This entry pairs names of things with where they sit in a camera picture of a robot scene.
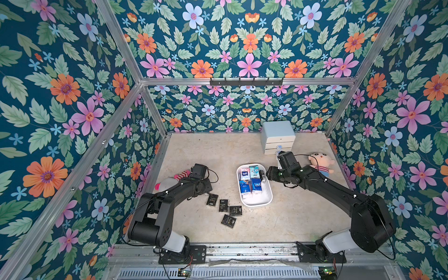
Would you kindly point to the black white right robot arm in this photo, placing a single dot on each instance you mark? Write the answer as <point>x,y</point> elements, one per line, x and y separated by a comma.
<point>371,224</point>

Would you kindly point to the teal cartoon tissue pack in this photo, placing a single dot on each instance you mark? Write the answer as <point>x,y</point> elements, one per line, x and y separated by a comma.
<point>254,172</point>

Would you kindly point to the blue floral tissue pack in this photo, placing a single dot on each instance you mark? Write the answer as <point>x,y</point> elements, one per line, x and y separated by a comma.
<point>245,187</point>

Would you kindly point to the black wall hook rail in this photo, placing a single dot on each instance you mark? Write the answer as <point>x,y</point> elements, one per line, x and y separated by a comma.
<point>257,82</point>

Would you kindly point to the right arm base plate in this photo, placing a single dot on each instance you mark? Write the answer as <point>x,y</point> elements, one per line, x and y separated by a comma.
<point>317,253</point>

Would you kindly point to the pink bald baby doll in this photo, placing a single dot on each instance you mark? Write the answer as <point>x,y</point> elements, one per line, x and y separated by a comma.
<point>322,162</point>

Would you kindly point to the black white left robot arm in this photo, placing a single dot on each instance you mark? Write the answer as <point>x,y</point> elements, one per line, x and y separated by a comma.
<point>152,222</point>

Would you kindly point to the pale blue mini drawer chest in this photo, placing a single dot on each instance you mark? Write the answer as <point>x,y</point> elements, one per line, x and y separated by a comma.
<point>277,136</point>

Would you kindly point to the black Face tissue pack bottom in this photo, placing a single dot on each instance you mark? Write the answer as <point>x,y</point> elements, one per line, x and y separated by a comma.
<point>229,221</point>

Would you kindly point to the white ventilation grille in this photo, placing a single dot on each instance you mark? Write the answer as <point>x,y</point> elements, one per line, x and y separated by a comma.
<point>219,273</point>

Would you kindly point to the pink Tempo tissue pack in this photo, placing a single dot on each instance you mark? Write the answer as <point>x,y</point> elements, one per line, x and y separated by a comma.
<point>245,174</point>

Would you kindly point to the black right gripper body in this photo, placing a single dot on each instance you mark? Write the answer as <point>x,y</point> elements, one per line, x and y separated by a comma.
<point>273,174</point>

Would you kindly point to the white plastic storage box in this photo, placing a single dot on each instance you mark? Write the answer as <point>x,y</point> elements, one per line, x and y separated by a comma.
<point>254,200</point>

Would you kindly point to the dark blue Tempo tissue pack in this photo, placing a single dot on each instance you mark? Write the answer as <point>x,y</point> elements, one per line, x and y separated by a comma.
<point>256,185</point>

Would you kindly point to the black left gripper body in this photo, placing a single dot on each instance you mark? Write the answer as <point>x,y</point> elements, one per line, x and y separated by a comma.
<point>205,186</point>

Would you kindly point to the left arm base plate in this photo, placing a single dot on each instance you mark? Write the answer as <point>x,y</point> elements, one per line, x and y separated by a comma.
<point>191,254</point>

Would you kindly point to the pink white striped plush toy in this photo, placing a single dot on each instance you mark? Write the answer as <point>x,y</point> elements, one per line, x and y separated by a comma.
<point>169,182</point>

